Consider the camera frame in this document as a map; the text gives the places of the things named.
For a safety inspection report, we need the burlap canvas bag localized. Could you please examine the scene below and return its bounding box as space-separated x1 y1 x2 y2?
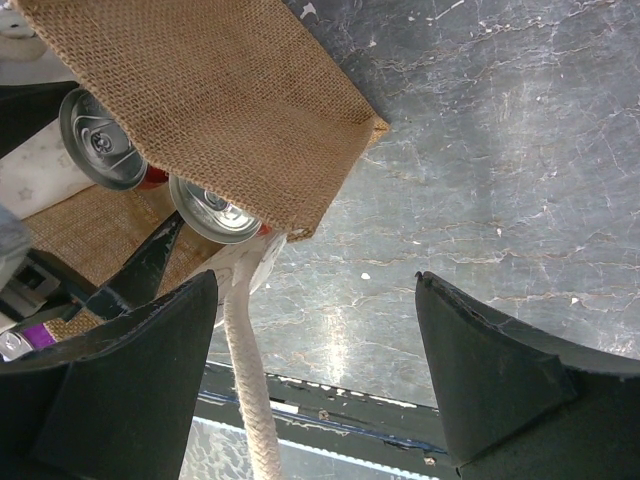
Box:
0 0 391 480

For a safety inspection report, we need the purple soda can far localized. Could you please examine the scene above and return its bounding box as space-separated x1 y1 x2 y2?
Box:
0 324 56 362

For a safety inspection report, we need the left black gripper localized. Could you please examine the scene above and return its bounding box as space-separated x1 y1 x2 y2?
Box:
1 211 184 320

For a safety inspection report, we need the light blue cable duct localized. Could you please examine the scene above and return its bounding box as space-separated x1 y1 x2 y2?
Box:
179 417 424 479

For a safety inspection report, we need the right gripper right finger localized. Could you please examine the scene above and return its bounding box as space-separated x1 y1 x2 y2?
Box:
415 272 639 479

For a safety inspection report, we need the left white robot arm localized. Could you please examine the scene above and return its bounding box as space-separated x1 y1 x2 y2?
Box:
1 82 184 327

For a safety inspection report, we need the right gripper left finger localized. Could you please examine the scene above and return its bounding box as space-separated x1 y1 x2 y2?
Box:
1 271 218 479

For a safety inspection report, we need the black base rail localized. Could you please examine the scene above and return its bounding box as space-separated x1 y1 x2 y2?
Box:
197 359 451 466

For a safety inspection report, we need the red cola can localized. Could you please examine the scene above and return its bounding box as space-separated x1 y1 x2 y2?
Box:
59 88 168 191
168 175 271 245

